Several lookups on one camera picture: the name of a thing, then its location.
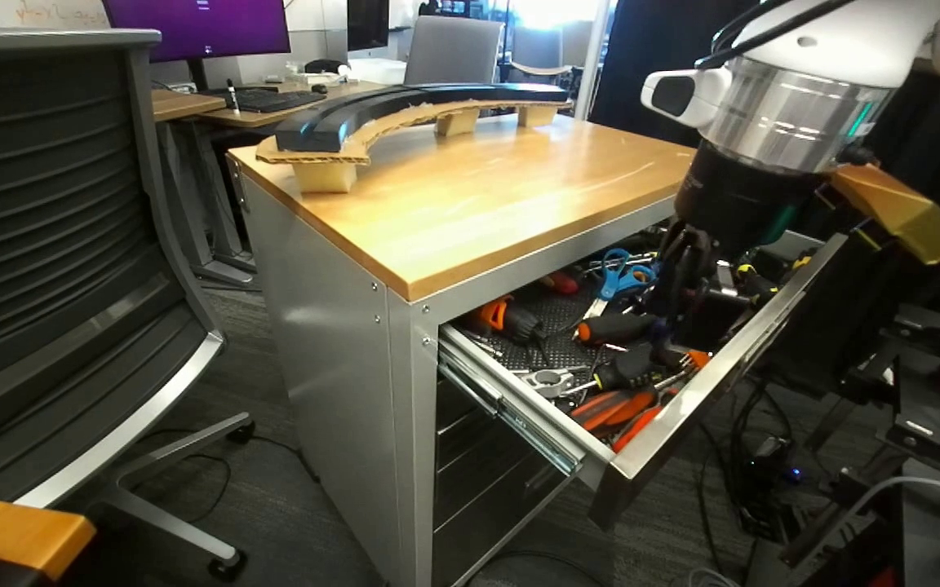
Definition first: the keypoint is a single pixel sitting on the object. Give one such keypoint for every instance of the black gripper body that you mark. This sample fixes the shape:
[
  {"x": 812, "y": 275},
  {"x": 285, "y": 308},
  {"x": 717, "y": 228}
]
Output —
[{"x": 740, "y": 207}]

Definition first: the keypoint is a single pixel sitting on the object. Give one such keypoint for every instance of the tool drawer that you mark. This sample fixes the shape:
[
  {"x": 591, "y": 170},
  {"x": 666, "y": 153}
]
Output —
[{"x": 531, "y": 355}]

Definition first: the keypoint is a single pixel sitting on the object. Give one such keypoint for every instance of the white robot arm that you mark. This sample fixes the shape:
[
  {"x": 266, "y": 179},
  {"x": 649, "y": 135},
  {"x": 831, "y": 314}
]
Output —
[{"x": 782, "y": 103}]

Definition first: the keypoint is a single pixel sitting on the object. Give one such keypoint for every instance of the yellow wooden block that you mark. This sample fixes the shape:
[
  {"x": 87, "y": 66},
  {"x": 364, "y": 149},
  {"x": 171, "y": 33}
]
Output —
[{"x": 910, "y": 217}]

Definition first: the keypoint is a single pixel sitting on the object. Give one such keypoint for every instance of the black curtain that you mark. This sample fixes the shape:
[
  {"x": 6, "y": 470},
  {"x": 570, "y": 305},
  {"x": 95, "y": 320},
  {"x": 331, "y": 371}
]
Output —
[{"x": 676, "y": 33}]

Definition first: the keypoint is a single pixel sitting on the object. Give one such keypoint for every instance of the grey chair backrest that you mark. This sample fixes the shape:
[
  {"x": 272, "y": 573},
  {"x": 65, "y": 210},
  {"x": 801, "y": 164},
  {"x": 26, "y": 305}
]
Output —
[{"x": 451, "y": 51}]

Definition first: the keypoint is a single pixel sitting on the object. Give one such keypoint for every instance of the grey metal tool cabinet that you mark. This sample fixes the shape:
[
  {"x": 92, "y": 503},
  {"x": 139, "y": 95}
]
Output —
[{"x": 359, "y": 285}]

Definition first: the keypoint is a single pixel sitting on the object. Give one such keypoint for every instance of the curved black wooden track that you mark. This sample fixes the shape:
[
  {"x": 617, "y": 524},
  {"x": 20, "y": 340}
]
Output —
[{"x": 331, "y": 141}]

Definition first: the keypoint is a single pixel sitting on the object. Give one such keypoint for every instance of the black keyboard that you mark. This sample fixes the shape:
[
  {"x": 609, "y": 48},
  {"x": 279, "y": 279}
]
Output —
[{"x": 256, "y": 100}]

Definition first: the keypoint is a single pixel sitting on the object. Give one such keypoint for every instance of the long wooden desk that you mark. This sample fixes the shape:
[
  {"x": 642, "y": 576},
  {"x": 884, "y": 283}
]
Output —
[{"x": 219, "y": 108}]

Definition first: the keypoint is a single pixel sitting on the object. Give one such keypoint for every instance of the purple widescreen monitor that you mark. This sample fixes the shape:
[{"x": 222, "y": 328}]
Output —
[{"x": 205, "y": 27}]

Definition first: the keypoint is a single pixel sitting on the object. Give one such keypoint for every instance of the black mesh office chair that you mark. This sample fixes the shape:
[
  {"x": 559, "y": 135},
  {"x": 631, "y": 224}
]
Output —
[{"x": 101, "y": 328}]

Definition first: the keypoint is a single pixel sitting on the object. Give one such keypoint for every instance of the wooden armrest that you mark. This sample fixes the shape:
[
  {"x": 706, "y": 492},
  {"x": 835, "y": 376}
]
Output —
[{"x": 44, "y": 540}]

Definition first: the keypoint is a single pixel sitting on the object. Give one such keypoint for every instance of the blue handled pliers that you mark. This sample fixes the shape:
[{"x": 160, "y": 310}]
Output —
[{"x": 622, "y": 273}]

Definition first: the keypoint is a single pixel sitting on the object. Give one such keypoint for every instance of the orange handled tool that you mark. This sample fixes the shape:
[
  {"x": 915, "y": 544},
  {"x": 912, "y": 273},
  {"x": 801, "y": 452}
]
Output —
[{"x": 617, "y": 413}]

